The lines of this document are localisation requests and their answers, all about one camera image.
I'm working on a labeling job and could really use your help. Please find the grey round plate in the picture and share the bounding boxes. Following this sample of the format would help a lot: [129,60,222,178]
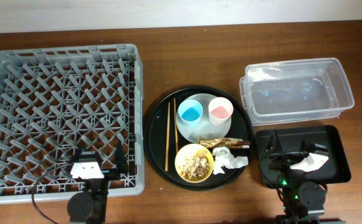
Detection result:
[176,93,232,143]

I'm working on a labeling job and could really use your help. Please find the yellow bowl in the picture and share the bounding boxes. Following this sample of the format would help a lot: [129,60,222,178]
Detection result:
[175,144,214,184]

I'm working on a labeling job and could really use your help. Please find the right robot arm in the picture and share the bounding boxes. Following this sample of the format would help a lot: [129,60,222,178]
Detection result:
[258,130,329,224]

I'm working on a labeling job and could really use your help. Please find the grey dishwasher rack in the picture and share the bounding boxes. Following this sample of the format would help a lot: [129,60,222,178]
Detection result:
[0,44,145,205]

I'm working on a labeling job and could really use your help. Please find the gold snack wrapper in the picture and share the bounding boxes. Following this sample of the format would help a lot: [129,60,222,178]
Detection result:
[198,138,251,149]

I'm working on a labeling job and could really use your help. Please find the pink plastic cup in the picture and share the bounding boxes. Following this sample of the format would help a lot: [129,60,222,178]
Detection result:
[208,97,233,125]

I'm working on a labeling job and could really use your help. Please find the blue plastic cup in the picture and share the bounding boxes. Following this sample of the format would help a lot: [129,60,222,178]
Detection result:
[177,99,203,128]

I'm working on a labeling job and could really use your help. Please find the white tissue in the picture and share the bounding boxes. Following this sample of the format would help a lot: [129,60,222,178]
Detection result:
[212,147,249,175]

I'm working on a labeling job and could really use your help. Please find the clear plastic bin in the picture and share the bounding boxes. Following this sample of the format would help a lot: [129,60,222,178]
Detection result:
[239,58,355,126]

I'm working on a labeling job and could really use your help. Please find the food scraps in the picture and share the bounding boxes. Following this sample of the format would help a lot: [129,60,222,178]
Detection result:
[179,151,211,182]

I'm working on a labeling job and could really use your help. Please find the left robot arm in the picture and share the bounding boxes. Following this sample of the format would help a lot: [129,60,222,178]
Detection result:
[67,141,129,223]

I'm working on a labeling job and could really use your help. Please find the black rectangular tray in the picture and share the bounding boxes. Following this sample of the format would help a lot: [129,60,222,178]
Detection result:
[255,125,351,184]

